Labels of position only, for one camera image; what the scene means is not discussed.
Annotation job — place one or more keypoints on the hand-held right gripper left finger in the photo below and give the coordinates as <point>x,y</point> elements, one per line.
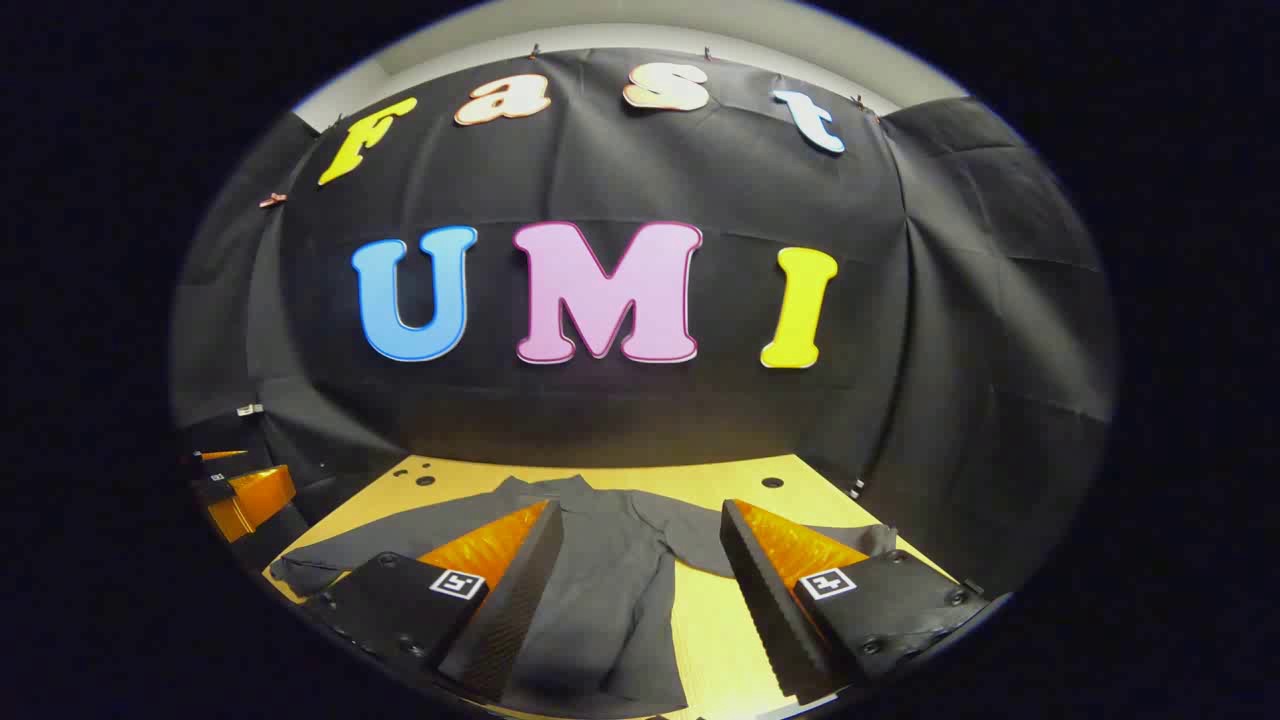
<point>510,610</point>

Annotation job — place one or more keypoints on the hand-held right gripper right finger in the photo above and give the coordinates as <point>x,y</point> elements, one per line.
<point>765,600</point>

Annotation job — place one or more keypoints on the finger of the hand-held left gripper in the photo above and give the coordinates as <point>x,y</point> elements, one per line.
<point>255,498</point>
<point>212,468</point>

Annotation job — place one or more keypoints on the grey collared shirt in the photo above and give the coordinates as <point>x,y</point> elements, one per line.
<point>600,590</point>

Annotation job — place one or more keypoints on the black backdrop cloth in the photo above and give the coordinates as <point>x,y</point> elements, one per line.
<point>720,190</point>

